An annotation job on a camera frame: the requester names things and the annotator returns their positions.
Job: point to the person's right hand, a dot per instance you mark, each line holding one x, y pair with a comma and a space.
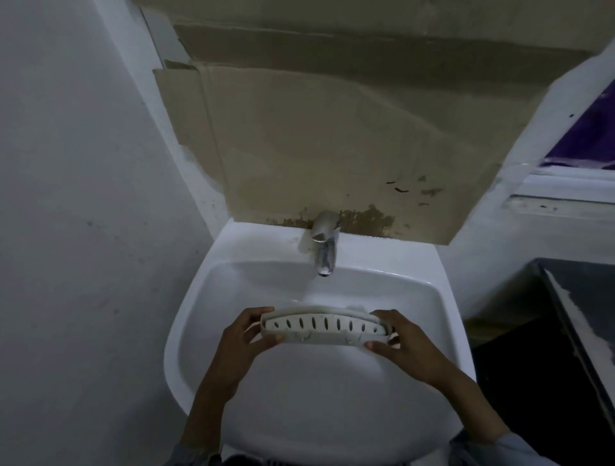
417, 346

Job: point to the chrome faucet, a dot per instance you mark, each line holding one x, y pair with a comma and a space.
325, 245

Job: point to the person's right forearm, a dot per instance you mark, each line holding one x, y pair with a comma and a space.
473, 408

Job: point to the white window ledge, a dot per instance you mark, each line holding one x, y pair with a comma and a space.
562, 199

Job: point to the person's left thumb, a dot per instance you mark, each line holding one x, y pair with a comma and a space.
269, 342

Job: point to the brown cardboard sheet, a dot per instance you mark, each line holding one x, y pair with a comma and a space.
355, 120

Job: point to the person's right thumb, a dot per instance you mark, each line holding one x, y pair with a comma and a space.
379, 348

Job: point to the white slotted soap dish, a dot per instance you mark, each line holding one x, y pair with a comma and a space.
324, 326

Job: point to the purple cloth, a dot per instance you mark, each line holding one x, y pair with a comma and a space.
588, 132

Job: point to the person's left hand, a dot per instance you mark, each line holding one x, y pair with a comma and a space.
235, 349

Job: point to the white ceramic sink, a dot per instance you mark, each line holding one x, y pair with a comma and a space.
317, 384

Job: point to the dark countertop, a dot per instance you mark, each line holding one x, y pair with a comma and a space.
576, 326

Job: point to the person's left forearm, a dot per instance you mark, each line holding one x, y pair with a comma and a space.
207, 412

